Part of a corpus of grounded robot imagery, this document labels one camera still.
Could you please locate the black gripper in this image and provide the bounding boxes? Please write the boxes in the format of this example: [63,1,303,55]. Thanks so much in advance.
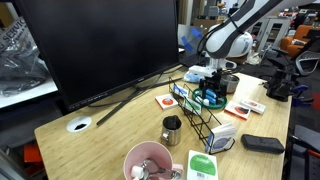
[199,71,224,104]

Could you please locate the green round plate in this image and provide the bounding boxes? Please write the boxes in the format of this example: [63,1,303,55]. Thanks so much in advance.
[191,87,229,110]

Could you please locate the silver steel pot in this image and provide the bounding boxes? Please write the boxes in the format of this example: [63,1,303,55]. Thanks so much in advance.
[219,73,241,94]

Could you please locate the white green board book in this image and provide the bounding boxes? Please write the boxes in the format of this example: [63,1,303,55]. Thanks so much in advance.
[183,97,203,116]

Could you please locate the clear plastic snack bag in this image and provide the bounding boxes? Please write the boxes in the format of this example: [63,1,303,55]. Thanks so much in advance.
[182,71,206,84]

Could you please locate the white blue board book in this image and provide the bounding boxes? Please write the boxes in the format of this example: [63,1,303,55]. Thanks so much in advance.
[173,83,189,99]

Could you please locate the white birds board book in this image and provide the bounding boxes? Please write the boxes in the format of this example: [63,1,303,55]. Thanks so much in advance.
[240,99,267,115]

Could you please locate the white book red circle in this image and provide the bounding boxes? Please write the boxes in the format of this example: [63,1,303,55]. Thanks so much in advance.
[154,93,179,111]

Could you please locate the small steel pitcher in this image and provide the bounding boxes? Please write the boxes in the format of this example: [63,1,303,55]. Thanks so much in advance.
[160,115,183,147]

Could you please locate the blue tape strips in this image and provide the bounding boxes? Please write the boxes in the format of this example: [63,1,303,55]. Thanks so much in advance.
[181,27,204,53]

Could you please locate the white book green circle cover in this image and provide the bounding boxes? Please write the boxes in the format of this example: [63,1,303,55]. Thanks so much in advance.
[185,149,219,180]

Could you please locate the white metal cabinet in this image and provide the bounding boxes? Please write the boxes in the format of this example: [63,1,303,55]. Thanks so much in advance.
[248,16,294,54]

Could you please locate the pink plastic cup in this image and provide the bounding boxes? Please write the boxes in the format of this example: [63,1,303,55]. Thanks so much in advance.
[123,140,185,180]

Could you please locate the black monitor stand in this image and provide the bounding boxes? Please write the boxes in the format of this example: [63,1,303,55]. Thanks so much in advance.
[95,68,185,127]

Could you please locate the grey mesh office chair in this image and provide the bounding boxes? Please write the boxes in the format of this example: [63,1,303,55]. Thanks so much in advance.
[293,49,320,78]

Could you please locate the orange armchair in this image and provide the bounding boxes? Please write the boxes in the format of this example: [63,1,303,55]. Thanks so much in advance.
[279,24,320,58]

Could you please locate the black cart with orange trim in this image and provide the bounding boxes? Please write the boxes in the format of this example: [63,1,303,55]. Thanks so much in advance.
[283,124,320,180]

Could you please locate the black computer monitor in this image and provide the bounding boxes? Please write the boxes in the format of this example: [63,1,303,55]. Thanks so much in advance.
[14,0,181,112]

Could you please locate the white shelf board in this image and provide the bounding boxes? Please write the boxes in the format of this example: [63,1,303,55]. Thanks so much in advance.
[0,77,59,109]

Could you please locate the orange box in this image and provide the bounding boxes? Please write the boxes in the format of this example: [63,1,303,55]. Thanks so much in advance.
[23,143,43,164]

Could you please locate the black plastic bag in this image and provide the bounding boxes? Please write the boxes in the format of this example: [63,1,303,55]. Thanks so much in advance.
[0,39,51,98]

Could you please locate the printed paper sign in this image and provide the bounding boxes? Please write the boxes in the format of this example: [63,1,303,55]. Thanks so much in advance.
[0,16,29,54]

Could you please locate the blue handled kitchen tool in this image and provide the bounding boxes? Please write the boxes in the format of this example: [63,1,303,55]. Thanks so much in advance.
[205,89,218,98]
[204,95,218,105]

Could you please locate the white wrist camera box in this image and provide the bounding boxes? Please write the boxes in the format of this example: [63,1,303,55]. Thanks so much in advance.
[188,64,218,78]

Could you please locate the black wire rack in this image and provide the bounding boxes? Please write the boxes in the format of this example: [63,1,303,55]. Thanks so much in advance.
[168,76,236,155]

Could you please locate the black camera clamp mount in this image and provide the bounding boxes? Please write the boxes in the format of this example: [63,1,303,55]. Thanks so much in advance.
[263,58,303,103]

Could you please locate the white desk cable grommet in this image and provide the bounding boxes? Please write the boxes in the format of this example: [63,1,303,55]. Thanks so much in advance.
[65,115,93,133]

